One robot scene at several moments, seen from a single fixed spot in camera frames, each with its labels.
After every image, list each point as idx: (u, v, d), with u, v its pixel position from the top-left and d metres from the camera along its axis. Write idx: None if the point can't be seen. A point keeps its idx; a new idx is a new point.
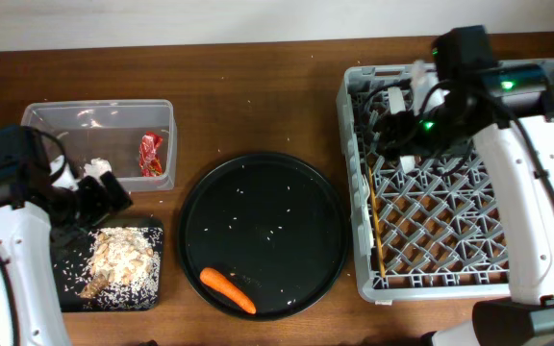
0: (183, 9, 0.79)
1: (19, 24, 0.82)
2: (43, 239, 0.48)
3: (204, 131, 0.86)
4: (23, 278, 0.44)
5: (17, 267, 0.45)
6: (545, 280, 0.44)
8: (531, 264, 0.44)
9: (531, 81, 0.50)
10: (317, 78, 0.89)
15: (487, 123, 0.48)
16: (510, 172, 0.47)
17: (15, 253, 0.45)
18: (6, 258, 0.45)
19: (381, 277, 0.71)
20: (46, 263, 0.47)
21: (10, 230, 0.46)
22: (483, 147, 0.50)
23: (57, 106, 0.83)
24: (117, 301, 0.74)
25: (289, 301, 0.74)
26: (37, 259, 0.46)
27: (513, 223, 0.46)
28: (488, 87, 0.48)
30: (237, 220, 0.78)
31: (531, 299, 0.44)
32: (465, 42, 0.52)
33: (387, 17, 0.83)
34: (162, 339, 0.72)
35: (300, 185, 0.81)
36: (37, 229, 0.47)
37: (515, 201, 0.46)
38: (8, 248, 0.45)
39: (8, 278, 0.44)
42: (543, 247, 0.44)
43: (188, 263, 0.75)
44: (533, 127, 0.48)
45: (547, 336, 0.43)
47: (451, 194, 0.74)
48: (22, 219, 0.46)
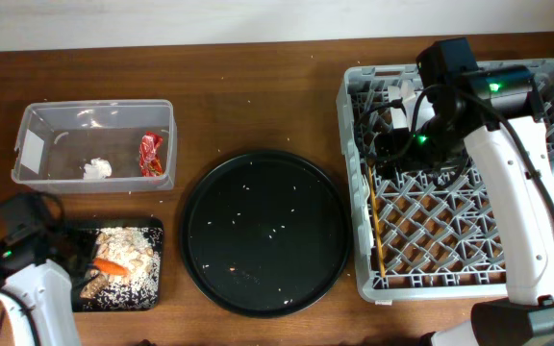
0: (183, 10, 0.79)
1: (19, 24, 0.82)
2: (63, 298, 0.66)
3: (203, 131, 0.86)
4: (49, 317, 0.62)
5: (39, 315, 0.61)
6: (542, 280, 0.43)
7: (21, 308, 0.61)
8: (526, 264, 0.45)
9: (517, 83, 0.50)
10: (317, 78, 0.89)
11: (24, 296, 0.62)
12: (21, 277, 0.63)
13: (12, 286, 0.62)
15: (477, 125, 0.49)
16: (502, 174, 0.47)
17: (41, 303, 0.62)
18: (30, 307, 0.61)
19: (381, 277, 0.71)
20: (64, 313, 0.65)
21: (34, 284, 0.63)
22: (474, 149, 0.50)
23: (57, 106, 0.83)
24: (117, 301, 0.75)
25: (287, 301, 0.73)
26: (57, 304, 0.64)
27: (507, 223, 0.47)
28: (474, 90, 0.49)
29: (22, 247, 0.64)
30: (239, 215, 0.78)
31: (529, 299, 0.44)
32: (450, 54, 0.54)
33: (387, 17, 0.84)
34: (161, 340, 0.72)
35: (305, 185, 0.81)
36: (56, 282, 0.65)
37: (508, 201, 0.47)
38: (32, 297, 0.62)
39: (47, 310, 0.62)
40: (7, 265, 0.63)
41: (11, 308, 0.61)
42: (538, 246, 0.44)
43: (188, 256, 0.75)
44: (525, 125, 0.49)
45: (545, 337, 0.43)
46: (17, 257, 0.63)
47: (451, 194, 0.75)
48: (46, 274, 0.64)
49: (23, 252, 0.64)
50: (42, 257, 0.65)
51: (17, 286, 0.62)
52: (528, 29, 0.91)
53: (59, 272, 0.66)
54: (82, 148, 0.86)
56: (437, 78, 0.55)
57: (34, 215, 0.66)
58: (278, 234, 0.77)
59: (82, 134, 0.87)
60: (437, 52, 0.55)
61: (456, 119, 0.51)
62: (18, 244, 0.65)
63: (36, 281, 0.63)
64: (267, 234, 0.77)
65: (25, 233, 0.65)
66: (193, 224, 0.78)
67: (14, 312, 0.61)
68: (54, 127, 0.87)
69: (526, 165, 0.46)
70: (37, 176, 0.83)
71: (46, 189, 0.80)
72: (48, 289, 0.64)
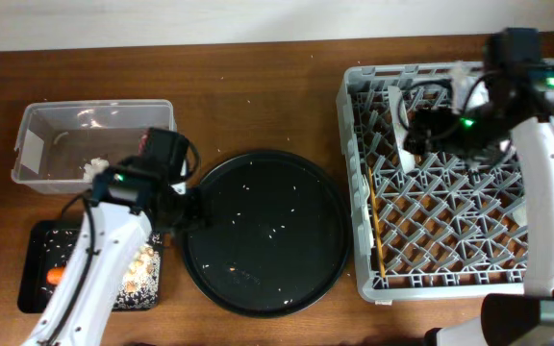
0: (183, 9, 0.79)
1: (19, 24, 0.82)
2: (132, 251, 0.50)
3: (203, 131, 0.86)
4: (102, 272, 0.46)
5: (98, 266, 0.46)
6: None
7: (88, 249, 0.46)
8: (549, 257, 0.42)
9: None
10: (317, 78, 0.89)
11: (99, 234, 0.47)
12: (114, 212, 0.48)
13: (101, 216, 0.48)
15: (526, 117, 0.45)
16: (541, 167, 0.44)
17: (107, 248, 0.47)
18: (97, 248, 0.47)
19: (381, 277, 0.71)
20: (119, 273, 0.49)
21: (114, 228, 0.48)
22: (518, 141, 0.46)
23: (58, 106, 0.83)
24: (117, 301, 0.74)
25: (287, 301, 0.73)
26: (121, 256, 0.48)
27: (538, 214, 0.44)
28: (532, 83, 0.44)
29: (138, 180, 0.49)
30: (240, 215, 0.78)
31: (544, 290, 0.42)
32: (516, 39, 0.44)
33: (387, 16, 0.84)
34: (162, 339, 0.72)
35: (306, 185, 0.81)
36: (135, 237, 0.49)
37: (543, 195, 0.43)
38: (103, 240, 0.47)
39: (92, 264, 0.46)
40: (112, 191, 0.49)
41: (83, 236, 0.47)
42: None
43: (189, 255, 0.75)
44: None
45: (551, 331, 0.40)
46: (127, 188, 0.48)
47: (451, 194, 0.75)
48: (137, 227, 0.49)
49: (130, 189, 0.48)
50: (147, 205, 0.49)
51: (102, 217, 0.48)
52: None
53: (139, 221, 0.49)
54: (82, 148, 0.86)
56: (497, 63, 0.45)
57: (173, 154, 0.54)
58: (278, 234, 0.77)
59: (82, 134, 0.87)
60: (504, 36, 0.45)
61: (507, 108, 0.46)
62: (138, 173, 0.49)
63: (119, 228, 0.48)
64: (267, 234, 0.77)
65: (145, 174, 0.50)
66: None
67: (82, 243, 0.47)
68: (54, 127, 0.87)
69: None
70: (38, 175, 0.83)
71: (47, 189, 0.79)
72: (123, 244, 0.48)
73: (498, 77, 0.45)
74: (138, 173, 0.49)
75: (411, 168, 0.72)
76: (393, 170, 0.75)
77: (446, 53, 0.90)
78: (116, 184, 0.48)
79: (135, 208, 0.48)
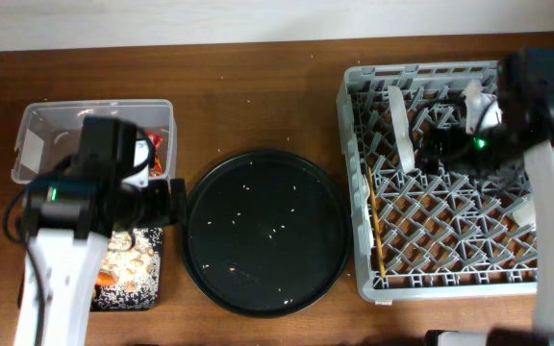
0: (183, 9, 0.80)
1: (19, 24, 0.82)
2: (89, 284, 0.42)
3: (203, 131, 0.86)
4: (60, 324, 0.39)
5: (54, 316, 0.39)
6: None
7: (36, 297, 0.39)
8: None
9: None
10: (318, 78, 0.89)
11: (45, 276, 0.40)
12: (59, 242, 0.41)
13: (41, 251, 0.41)
15: (540, 143, 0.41)
16: (552, 196, 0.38)
17: (54, 301, 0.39)
18: (45, 294, 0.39)
19: (381, 277, 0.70)
20: (84, 308, 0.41)
21: (62, 263, 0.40)
22: (532, 168, 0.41)
23: (57, 106, 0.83)
24: (117, 301, 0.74)
25: (287, 301, 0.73)
26: (77, 294, 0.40)
27: (546, 249, 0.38)
28: (548, 107, 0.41)
29: (74, 187, 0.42)
30: (240, 215, 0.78)
31: (553, 331, 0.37)
32: (538, 62, 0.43)
33: (387, 16, 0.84)
34: (162, 339, 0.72)
35: (307, 186, 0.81)
36: (89, 259, 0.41)
37: None
38: (49, 282, 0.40)
39: (39, 323, 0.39)
40: (44, 206, 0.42)
41: (28, 281, 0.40)
42: None
43: (189, 255, 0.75)
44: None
45: None
46: (65, 199, 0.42)
47: (451, 194, 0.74)
48: (85, 252, 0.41)
49: (72, 198, 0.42)
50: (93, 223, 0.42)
51: (40, 248, 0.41)
52: (528, 30, 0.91)
53: (94, 239, 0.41)
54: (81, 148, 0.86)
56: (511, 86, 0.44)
57: (119, 145, 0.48)
58: (278, 234, 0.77)
59: (82, 134, 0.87)
60: (522, 55, 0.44)
61: (519, 133, 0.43)
62: (73, 182, 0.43)
63: (74, 261, 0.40)
64: (267, 234, 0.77)
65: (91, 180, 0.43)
66: (194, 223, 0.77)
67: (29, 291, 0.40)
68: (54, 127, 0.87)
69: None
70: None
71: None
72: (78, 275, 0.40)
73: (512, 98, 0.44)
74: (71, 186, 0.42)
75: (411, 169, 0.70)
76: (393, 170, 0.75)
77: (447, 53, 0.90)
78: (60, 200, 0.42)
79: (80, 233, 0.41)
